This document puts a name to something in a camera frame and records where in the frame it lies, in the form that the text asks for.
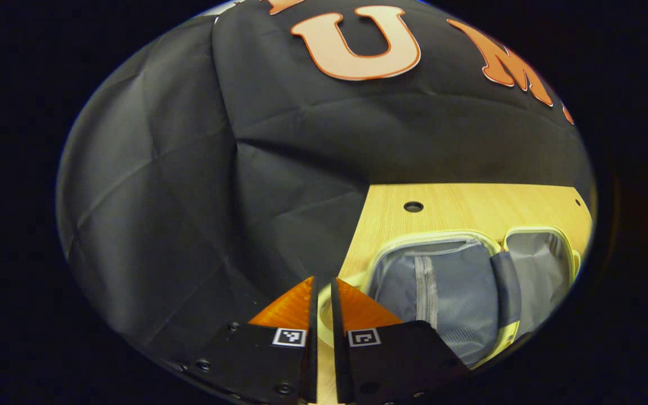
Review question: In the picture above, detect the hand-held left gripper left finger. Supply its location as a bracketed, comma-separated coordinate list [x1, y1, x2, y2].
[181, 276, 319, 405]

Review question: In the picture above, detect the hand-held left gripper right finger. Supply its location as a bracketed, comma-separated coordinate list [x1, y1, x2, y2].
[331, 277, 471, 405]

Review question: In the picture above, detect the pale yellow suitcase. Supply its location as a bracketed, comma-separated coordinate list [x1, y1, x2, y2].
[317, 227, 582, 369]

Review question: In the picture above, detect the black backdrop cloth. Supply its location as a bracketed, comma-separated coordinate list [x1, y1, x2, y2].
[56, 0, 595, 361]

